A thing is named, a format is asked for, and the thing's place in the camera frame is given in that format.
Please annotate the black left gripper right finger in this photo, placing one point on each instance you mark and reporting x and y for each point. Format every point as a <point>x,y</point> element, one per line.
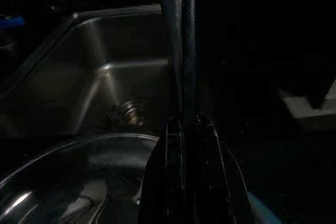
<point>218,182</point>

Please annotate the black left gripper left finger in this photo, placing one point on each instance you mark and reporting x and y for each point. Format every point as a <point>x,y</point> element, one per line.
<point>162,182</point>

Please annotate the teal plate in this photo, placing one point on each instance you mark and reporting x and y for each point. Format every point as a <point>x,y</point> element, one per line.
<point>262,213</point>

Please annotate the stainless steel bowl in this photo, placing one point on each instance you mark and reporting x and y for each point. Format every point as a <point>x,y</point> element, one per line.
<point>65,176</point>

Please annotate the stainless steel sink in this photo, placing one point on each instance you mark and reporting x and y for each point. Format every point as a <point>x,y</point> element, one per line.
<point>78,64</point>

